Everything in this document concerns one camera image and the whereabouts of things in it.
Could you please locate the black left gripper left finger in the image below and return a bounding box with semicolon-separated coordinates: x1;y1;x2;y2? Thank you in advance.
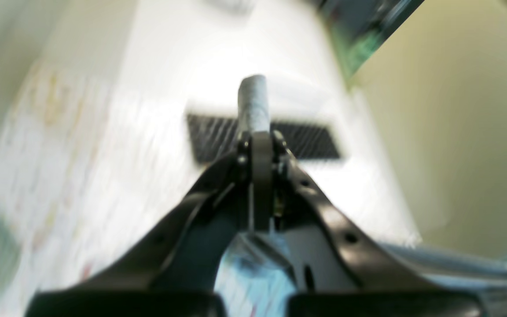
26;132;262;317

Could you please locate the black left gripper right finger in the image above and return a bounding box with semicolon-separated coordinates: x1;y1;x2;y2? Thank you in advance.
262;132;485;317

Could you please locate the grey t-shirt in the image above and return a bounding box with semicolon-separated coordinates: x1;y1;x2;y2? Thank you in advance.
214;75;507;317

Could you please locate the black computer keyboard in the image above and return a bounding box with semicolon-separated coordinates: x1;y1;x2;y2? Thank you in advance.
186;114;341;165

